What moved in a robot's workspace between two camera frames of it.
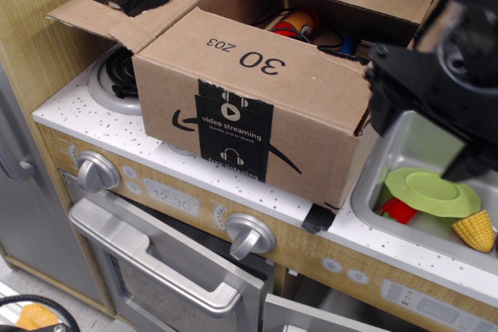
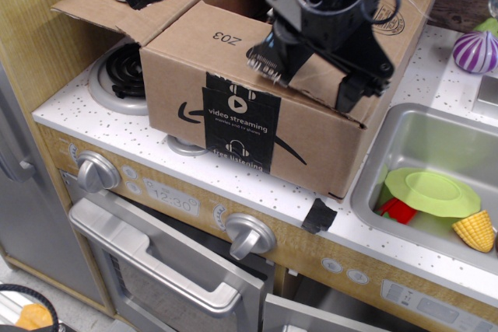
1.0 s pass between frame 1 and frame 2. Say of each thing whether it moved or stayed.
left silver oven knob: stayed
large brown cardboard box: stayed
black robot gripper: moved
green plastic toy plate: stayed
